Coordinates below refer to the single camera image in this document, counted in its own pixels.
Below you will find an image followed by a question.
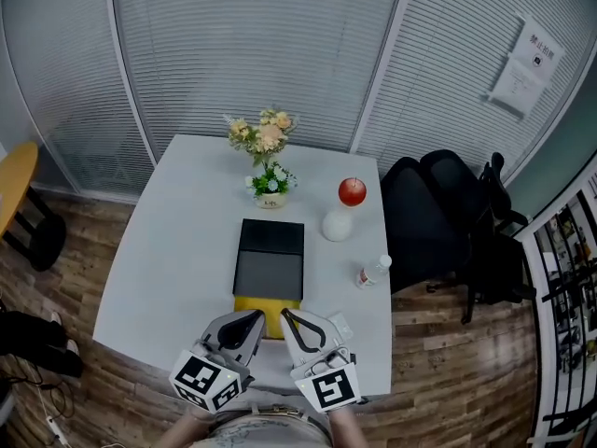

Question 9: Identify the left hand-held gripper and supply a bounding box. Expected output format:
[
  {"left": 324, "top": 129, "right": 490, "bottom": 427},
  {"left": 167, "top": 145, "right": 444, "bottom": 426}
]
[{"left": 168, "top": 309, "right": 268, "bottom": 414}]

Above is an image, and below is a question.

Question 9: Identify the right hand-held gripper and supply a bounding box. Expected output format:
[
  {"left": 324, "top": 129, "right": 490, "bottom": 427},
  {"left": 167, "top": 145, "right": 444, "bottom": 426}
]
[{"left": 279, "top": 309, "right": 363, "bottom": 413}]

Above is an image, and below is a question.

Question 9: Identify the small white packet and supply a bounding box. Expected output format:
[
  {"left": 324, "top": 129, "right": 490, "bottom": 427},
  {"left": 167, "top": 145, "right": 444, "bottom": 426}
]
[{"left": 326, "top": 312, "right": 356, "bottom": 340}]

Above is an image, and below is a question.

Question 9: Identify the black box yellow drawer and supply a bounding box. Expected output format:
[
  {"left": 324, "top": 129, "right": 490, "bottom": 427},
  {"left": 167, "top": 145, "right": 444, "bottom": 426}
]
[{"left": 231, "top": 217, "right": 307, "bottom": 340}]

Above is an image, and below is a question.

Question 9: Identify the person's left forearm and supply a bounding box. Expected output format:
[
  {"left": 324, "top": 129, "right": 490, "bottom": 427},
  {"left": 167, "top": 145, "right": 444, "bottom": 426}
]
[{"left": 156, "top": 408, "right": 218, "bottom": 448}]

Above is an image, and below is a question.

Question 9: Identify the person's right forearm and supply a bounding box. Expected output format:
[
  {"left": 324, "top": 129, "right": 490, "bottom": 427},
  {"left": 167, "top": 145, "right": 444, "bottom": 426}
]
[{"left": 326, "top": 408, "right": 369, "bottom": 448}]

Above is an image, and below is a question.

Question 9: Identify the clear bottle red label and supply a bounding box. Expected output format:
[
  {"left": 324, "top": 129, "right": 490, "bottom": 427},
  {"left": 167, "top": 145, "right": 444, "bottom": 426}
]
[{"left": 354, "top": 253, "right": 393, "bottom": 291}]

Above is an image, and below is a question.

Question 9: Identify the person's white printed shirt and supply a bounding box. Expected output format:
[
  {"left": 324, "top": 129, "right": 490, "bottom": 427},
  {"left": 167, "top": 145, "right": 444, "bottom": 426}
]
[{"left": 193, "top": 401, "right": 335, "bottom": 448}]

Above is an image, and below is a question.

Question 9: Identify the white round vase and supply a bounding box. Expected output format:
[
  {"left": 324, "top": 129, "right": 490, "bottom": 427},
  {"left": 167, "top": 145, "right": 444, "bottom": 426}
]
[{"left": 321, "top": 206, "right": 354, "bottom": 243}]

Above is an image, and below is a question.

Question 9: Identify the black mesh office chair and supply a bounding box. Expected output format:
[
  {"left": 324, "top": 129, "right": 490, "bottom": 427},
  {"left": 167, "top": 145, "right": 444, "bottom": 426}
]
[{"left": 380, "top": 155, "right": 467, "bottom": 296}]

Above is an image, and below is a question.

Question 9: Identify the red apple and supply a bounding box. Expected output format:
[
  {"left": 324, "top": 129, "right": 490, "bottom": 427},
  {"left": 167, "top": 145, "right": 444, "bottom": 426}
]
[{"left": 338, "top": 176, "right": 368, "bottom": 207}]

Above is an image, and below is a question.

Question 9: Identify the small potted green plant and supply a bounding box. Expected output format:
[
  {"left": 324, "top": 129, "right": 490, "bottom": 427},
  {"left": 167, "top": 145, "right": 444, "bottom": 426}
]
[{"left": 244, "top": 161, "right": 299, "bottom": 210}]

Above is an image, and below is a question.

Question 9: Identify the peach flower bouquet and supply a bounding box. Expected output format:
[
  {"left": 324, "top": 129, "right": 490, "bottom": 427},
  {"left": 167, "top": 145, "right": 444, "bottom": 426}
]
[{"left": 222, "top": 107, "right": 299, "bottom": 170}]

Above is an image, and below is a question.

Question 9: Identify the black office chair with headrest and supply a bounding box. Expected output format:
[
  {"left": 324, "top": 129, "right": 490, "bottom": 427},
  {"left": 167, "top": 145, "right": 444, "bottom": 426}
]
[{"left": 418, "top": 148, "right": 537, "bottom": 326}]

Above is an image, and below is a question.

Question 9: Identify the white shelf black grid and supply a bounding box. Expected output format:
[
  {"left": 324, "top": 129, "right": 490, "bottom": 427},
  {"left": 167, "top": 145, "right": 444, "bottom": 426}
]
[{"left": 517, "top": 165, "right": 597, "bottom": 448}]

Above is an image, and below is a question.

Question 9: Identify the round wooden table black base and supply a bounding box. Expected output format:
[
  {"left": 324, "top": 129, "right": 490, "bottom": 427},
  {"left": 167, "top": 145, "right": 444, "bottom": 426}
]
[{"left": 0, "top": 141, "right": 67, "bottom": 273}]

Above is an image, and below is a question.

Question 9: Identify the white printed paper sheet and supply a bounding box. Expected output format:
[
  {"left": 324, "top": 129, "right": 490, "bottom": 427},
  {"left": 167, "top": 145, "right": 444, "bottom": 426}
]
[{"left": 482, "top": 53, "right": 545, "bottom": 120}]

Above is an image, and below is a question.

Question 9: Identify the white paper sign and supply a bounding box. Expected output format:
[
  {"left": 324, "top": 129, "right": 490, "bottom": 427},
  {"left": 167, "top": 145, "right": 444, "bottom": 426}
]
[{"left": 510, "top": 14, "right": 565, "bottom": 83}]

